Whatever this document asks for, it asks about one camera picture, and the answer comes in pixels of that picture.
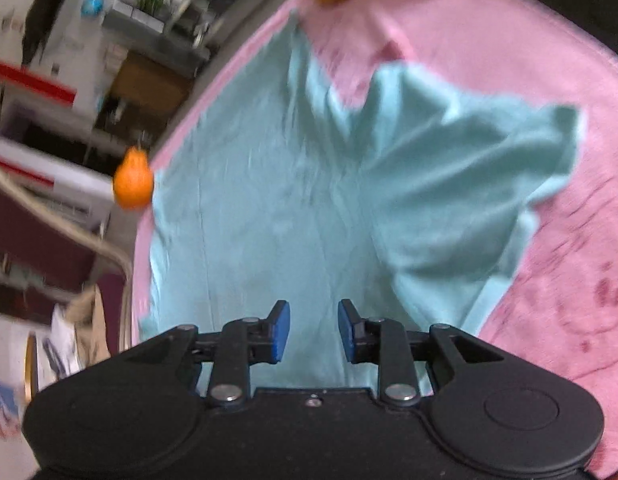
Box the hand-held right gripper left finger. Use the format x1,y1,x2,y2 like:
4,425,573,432
124,300,292,408

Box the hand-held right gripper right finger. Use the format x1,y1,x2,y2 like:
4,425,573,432
337,298,504,407

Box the teal t-shirt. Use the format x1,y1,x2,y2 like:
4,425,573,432
139,15,587,401

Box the beige cloth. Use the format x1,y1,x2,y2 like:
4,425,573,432
64,285,114,376

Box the bumpy orange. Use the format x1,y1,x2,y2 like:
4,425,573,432
113,146,155,210

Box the pink printed blanket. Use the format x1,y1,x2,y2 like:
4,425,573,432
131,0,618,480

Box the wooden cabinet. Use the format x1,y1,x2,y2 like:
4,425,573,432
109,50,194,126

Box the grey shelf unit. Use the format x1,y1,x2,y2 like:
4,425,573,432
101,0,212,73

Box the potted green plant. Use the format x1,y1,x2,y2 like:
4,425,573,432
134,0,172,18

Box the maroon chair with gold frame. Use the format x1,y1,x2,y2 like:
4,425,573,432
0,162,134,356

